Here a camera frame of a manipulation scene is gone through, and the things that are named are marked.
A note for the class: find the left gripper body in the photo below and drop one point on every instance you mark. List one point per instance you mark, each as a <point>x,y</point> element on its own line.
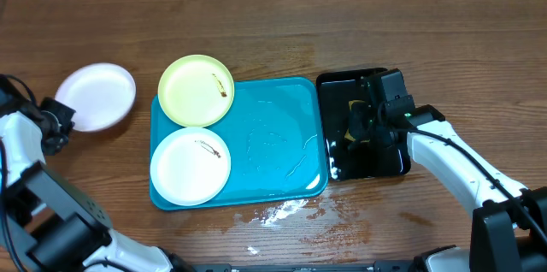
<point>60,123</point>

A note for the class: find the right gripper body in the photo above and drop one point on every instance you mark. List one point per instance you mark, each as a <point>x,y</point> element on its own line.
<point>376,128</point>

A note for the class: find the green yellow sponge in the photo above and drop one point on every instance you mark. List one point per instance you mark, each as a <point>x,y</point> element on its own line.
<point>358,122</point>

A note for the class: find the white plate with pink rim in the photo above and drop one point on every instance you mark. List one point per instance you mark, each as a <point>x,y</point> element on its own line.
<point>101,94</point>

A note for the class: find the yellow-green plate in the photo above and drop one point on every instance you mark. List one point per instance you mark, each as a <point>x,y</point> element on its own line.
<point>196,91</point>

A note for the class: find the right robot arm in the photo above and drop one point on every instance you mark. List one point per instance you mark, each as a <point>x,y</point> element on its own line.
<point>508,219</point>

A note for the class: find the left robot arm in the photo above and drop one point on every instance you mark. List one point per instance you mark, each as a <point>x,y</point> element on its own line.
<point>48,224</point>

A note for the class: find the black rectangular tray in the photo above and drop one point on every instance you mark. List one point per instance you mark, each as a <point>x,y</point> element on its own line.
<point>334,91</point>

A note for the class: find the teal plastic tray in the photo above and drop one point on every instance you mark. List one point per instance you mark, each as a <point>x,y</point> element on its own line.
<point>274,134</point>

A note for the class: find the white plate front left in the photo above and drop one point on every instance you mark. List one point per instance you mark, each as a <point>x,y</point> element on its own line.
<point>190,166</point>

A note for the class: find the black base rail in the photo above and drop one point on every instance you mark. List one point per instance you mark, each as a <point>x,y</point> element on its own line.
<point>378,266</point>

